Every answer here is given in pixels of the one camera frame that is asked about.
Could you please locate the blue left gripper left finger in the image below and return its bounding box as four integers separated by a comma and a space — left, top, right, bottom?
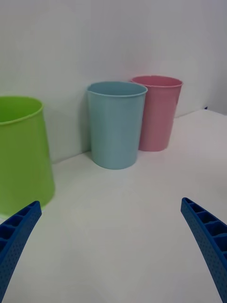
0, 200, 43, 303

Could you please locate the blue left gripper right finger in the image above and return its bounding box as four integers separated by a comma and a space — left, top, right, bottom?
180, 197, 227, 303

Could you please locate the green plastic bin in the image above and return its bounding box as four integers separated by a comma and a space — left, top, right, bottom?
0, 95, 56, 217

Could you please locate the pink plastic bin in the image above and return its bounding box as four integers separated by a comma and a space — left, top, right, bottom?
130, 75, 183, 152

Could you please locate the pale blue plastic bin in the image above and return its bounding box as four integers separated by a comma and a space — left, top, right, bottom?
86, 80, 148, 170

